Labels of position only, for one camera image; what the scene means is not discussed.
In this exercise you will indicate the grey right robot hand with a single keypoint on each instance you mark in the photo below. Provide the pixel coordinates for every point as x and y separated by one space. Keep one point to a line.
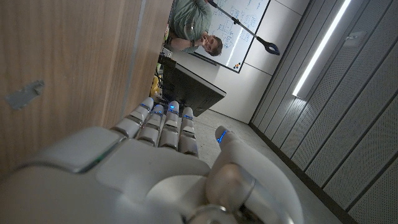
140 174

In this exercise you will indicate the black grabber stick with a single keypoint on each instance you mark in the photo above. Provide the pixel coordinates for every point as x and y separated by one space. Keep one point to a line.
248 29

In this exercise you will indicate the yellow bottle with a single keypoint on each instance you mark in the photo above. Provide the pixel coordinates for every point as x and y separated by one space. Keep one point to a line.
155 87

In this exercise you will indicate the black computer monitor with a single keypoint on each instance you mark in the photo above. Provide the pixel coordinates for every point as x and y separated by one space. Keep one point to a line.
186 87

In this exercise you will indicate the grey tape scrap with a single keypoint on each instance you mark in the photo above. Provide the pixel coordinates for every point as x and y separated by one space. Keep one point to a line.
25 95

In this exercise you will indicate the seated person green t-shirt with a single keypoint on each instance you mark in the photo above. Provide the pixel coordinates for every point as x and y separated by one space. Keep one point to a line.
189 21

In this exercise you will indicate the whiteboard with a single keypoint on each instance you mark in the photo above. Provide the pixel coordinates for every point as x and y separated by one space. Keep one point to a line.
236 25

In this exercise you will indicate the ceiling light strip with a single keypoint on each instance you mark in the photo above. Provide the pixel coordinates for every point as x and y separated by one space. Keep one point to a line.
320 49

